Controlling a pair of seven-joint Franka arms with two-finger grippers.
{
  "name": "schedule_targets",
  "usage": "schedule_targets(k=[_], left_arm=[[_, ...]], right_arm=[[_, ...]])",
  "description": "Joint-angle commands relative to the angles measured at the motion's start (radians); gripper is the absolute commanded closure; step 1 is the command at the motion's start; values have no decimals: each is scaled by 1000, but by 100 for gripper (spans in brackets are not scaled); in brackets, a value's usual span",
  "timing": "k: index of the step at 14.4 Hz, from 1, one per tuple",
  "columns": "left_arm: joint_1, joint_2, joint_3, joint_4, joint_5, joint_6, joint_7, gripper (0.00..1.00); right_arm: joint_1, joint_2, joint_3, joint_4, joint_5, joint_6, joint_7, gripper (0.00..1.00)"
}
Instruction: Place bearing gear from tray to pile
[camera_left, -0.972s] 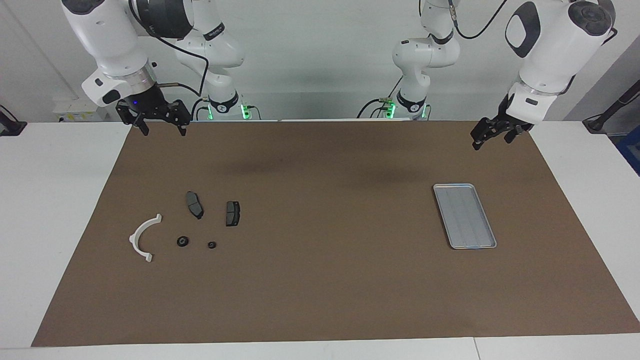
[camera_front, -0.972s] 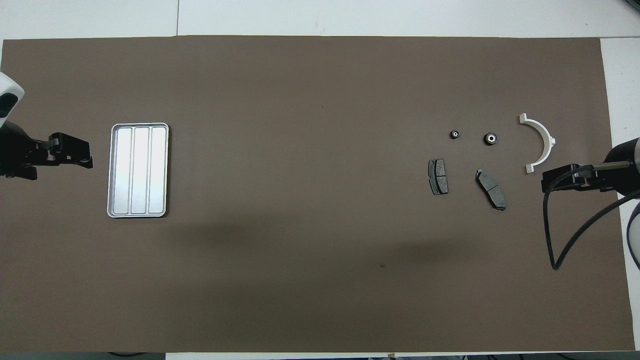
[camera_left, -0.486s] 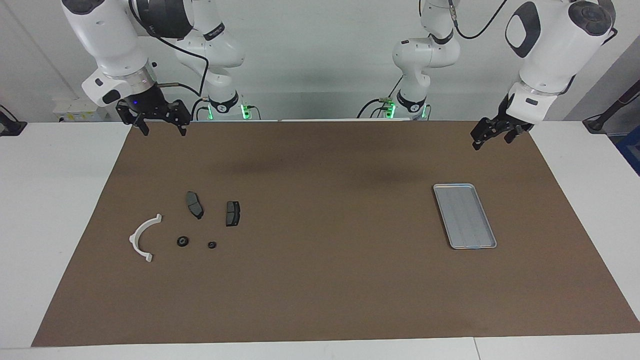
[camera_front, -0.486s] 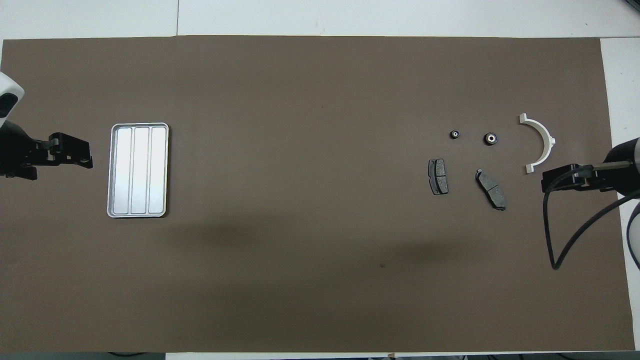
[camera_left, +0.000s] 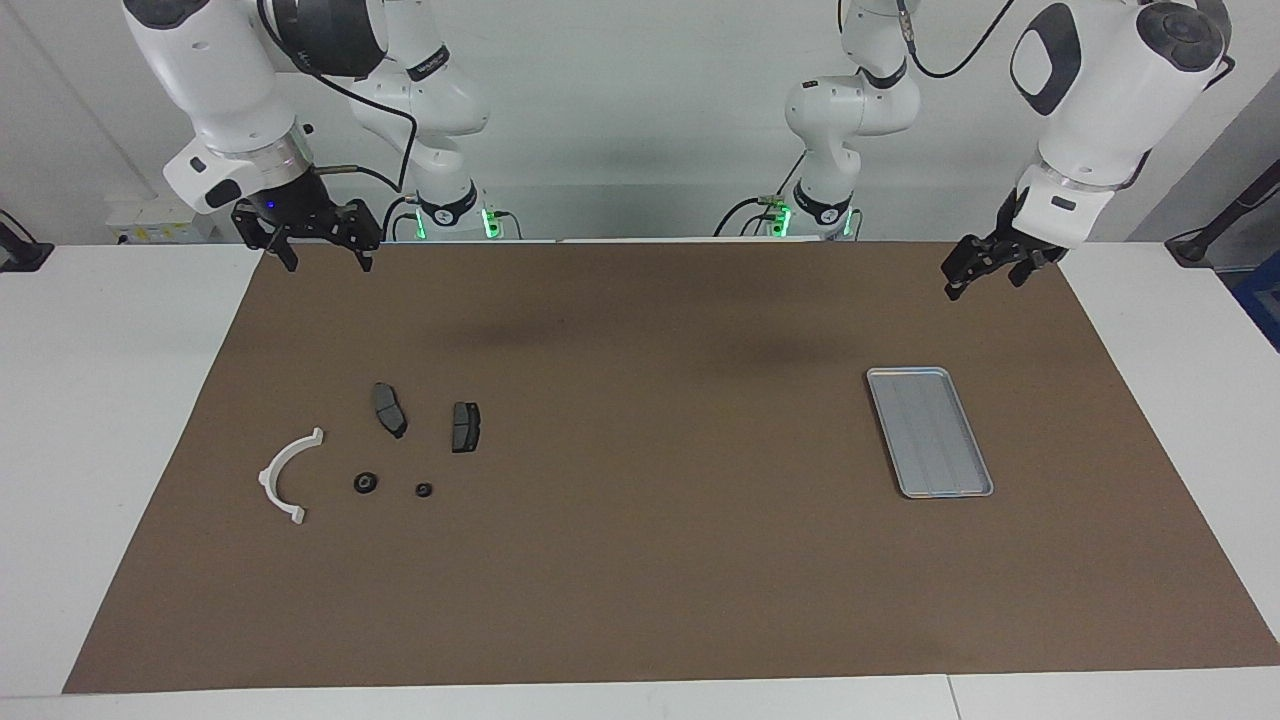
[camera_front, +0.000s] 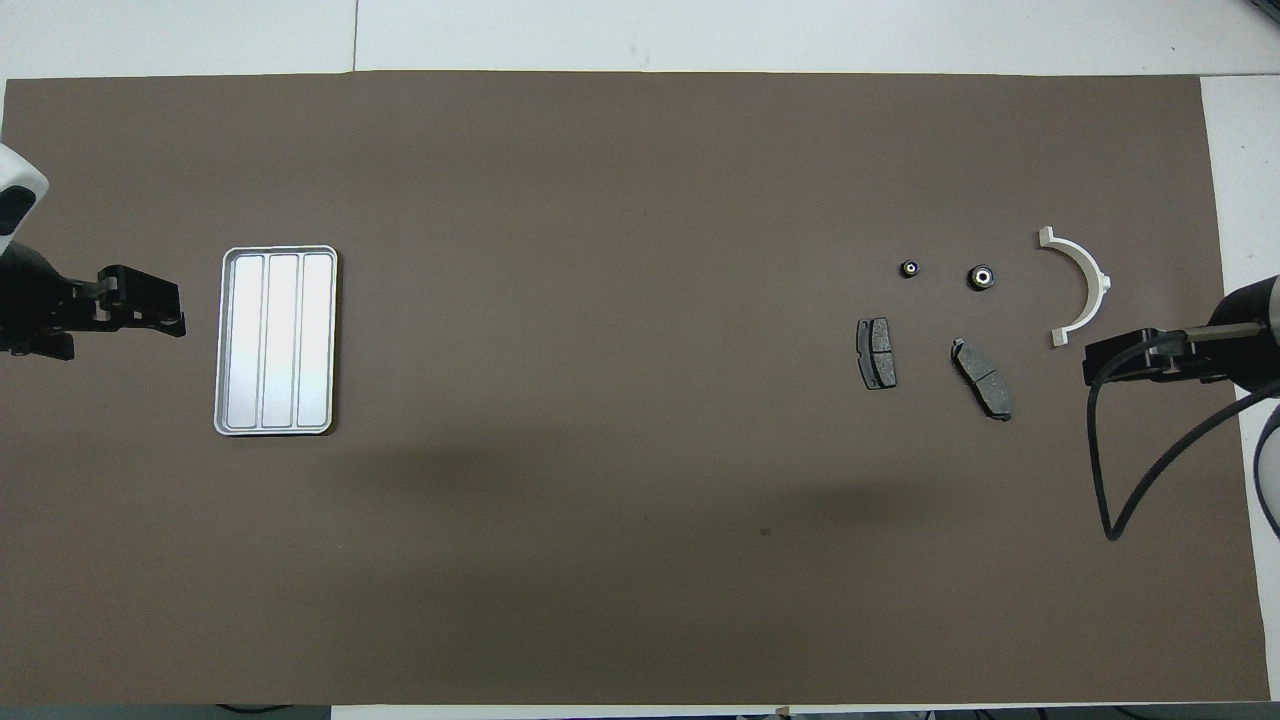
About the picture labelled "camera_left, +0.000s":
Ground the elongated dark grey brake pad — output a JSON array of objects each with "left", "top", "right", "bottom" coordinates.
[{"left": 371, "top": 382, "right": 409, "bottom": 440}]

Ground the brown table mat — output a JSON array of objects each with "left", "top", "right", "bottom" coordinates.
[{"left": 62, "top": 240, "right": 1280, "bottom": 694}]

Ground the black stand foot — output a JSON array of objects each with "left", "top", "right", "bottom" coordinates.
[{"left": 0, "top": 208, "right": 53, "bottom": 273}]

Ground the white wall socket box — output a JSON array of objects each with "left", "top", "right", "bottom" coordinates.
[{"left": 105, "top": 195, "right": 216, "bottom": 244}]

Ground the white half ring clamp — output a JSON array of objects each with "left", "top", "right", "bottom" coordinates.
[{"left": 258, "top": 427, "right": 326, "bottom": 526}]

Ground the black stand with pole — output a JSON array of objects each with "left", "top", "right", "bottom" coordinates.
[{"left": 1165, "top": 158, "right": 1280, "bottom": 269}]

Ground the blue crate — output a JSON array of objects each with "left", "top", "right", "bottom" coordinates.
[{"left": 1228, "top": 250, "right": 1280, "bottom": 353}]

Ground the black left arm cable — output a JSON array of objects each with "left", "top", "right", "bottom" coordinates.
[{"left": 895, "top": 0, "right": 1019, "bottom": 81}]

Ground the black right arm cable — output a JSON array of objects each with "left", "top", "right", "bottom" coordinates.
[{"left": 258, "top": 0, "right": 419, "bottom": 193}]

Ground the silver metal tray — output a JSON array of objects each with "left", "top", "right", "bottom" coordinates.
[{"left": 866, "top": 367, "right": 995, "bottom": 499}]

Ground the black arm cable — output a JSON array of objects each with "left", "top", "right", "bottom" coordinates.
[
  {"left": 258, "top": 0, "right": 419, "bottom": 193},
  {"left": 895, "top": 0, "right": 1019, "bottom": 81}
]

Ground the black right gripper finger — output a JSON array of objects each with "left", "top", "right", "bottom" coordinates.
[
  {"left": 232, "top": 208, "right": 299, "bottom": 273},
  {"left": 335, "top": 200, "right": 381, "bottom": 271}
]

